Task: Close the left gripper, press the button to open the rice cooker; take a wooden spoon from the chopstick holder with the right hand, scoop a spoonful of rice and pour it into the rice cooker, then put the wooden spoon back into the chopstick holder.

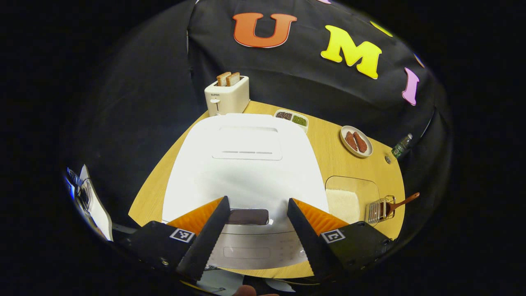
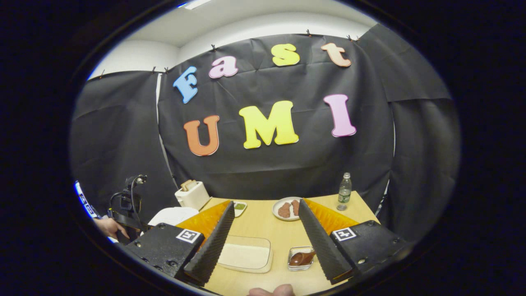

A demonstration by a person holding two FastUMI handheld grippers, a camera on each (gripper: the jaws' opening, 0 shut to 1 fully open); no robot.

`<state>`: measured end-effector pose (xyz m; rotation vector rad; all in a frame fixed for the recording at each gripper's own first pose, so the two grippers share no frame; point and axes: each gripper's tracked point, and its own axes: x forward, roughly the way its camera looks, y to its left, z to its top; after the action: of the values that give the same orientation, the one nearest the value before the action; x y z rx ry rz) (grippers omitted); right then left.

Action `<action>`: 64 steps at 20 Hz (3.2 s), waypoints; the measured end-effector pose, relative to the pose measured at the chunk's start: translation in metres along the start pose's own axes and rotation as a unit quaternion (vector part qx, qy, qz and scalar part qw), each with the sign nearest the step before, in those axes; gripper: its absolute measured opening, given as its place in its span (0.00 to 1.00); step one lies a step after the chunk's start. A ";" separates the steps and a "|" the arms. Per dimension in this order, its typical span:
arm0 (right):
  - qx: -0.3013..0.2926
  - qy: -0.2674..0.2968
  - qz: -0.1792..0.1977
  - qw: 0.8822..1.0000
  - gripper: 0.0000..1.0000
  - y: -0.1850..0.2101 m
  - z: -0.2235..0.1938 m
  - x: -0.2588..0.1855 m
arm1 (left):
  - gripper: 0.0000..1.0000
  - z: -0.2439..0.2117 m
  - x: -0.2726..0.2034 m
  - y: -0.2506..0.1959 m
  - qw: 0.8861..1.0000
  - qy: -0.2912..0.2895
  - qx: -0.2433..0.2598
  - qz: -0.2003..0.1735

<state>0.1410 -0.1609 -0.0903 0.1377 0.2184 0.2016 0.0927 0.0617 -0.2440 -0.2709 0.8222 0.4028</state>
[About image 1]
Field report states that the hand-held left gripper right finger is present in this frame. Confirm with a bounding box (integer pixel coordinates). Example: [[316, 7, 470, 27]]
[[286, 198, 395, 280]]

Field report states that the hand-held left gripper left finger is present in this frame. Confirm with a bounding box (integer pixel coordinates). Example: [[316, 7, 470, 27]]
[[117, 196, 231, 282]]

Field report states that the clear dish of rice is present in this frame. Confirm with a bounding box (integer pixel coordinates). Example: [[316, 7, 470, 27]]
[[325, 176, 381, 224]]

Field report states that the white rice cooker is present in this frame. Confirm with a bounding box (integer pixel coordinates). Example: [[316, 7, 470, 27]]
[[161, 113, 330, 271]]

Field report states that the brown wooden spoon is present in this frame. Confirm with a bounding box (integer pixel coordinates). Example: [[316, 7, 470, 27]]
[[380, 192, 420, 217]]

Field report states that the white side table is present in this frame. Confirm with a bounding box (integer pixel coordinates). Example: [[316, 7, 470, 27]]
[[78, 164, 113, 241]]

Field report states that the white round plate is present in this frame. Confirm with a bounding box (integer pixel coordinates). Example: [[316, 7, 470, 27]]
[[340, 125, 374, 158]]

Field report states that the white divided bean dish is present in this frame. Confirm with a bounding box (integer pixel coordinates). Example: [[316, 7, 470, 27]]
[[274, 109, 309, 133]]

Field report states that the clear plastic bottle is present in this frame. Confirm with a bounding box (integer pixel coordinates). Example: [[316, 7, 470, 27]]
[[391, 133, 413, 159]]

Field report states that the white toaster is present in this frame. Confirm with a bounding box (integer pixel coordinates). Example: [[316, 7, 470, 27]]
[[204, 75, 250, 118]]

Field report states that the black backdrop cloth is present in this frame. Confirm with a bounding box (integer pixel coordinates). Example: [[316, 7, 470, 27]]
[[70, 0, 452, 247]]

